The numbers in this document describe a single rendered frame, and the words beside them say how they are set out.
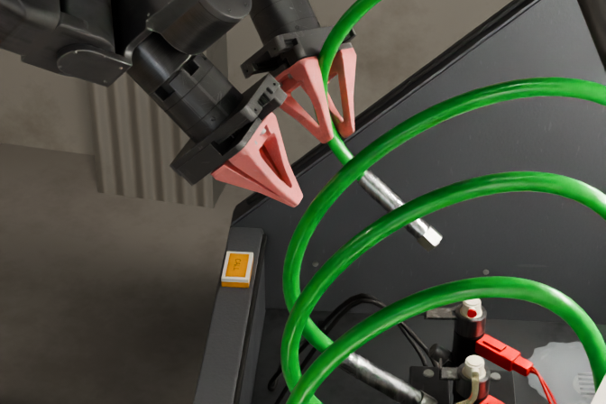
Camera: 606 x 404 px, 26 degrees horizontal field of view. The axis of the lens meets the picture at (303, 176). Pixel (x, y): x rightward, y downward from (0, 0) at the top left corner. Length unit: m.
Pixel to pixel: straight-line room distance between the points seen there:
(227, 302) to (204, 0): 0.48
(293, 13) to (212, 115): 0.19
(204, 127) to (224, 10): 0.11
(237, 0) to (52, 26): 0.15
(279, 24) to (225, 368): 0.35
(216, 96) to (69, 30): 0.14
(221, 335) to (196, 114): 0.36
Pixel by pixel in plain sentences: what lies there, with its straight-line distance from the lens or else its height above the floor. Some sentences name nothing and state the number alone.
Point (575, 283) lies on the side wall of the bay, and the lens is 1.57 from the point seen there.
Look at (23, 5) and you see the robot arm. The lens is 1.01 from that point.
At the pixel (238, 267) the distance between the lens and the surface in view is 1.44.
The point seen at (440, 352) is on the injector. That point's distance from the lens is 1.22.
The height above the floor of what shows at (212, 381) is 0.95.
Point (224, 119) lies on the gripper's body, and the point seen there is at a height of 1.28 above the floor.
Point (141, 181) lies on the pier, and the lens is 3.25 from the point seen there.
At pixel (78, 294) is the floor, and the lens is 2.99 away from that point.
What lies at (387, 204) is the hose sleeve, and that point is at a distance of 1.25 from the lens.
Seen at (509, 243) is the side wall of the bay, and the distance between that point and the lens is 1.53.
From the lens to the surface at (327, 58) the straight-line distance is 1.20.
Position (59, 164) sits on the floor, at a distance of 3.44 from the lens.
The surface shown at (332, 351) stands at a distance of 0.90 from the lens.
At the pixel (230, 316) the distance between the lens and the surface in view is 1.40.
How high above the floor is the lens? 1.84
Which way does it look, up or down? 33 degrees down
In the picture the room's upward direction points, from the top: straight up
